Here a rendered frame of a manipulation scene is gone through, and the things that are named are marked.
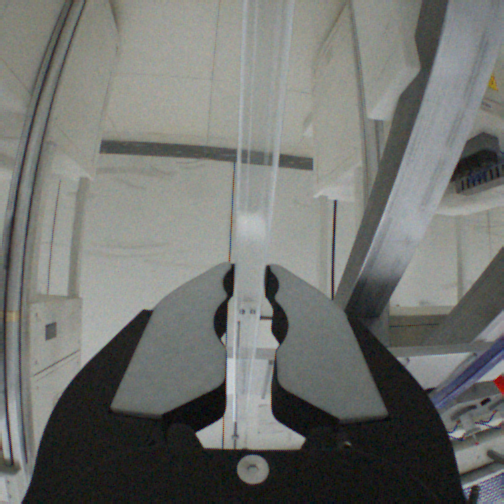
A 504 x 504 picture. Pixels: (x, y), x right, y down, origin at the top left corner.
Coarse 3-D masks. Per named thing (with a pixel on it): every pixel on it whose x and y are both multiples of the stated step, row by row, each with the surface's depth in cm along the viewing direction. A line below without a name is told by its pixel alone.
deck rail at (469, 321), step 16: (496, 256) 34; (496, 272) 34; (480, 288) 36; (496, 288) 33; (464, 304) 39; (480, 304) 36; (496, 304) 33; (448, 320) 42; (464, 320) 38; (480, 320) 36; (496, 320) 33; (432, 336) 45; (448, 336) 41; (464, 336) 38; (480, 336) 36
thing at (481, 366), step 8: (496, 344) 21; (488, 352) 22; (496, 352) 21; (480, 360) 22; (488, 360) 21; (496, 360) 21; (472, 368) 23; (480, 368) 22; (488, 368) 22; (464, 376) 24; (472, 376) 23; (480, 376) 23; (456, 384) 25; (464, 384) 24; (472, 384) 24; (440, 392) 27; (448, 392) 26; (456, 392) 25; (432, 400) 29; (440, 400) 27; (448, 400) 27
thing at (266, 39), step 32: (256, 0) 7; (288, 0) 7; (256, 32) 7; (288, 32) 7; (256, 64) 8; (288, 64) 8; (256, 96) 8; (256, 128) 9; (256, 160) 10; (256, 192) 11; (256, 224) 12; (256, 256) 13; (256, 288) 14; (256, 320) 16
